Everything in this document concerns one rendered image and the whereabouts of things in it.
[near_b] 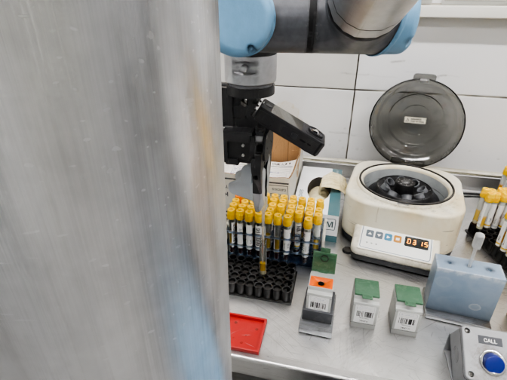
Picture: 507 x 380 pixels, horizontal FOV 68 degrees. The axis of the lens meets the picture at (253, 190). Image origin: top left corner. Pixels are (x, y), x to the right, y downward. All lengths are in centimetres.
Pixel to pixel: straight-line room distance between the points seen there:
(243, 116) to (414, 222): 42
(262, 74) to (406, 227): 45
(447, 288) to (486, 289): 6
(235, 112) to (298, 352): 38
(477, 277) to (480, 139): 54
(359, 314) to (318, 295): 8
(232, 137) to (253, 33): 20
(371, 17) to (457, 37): 75
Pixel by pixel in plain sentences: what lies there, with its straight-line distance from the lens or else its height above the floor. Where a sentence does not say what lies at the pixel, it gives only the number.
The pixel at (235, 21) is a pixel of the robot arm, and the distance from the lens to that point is 40.
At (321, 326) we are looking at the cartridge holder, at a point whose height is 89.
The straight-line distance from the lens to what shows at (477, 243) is 69.
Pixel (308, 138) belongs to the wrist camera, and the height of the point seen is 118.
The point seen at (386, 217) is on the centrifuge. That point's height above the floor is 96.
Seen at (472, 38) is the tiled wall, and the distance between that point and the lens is 109.
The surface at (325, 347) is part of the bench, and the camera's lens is 65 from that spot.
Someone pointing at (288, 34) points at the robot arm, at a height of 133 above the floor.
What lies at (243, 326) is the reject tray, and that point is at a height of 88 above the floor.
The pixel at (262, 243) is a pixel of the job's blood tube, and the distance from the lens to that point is 68.
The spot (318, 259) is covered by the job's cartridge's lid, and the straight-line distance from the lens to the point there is 65.
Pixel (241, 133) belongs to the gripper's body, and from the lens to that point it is 56.
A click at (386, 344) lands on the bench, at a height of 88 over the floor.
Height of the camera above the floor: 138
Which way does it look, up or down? 28 degrees down
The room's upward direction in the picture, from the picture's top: straight up
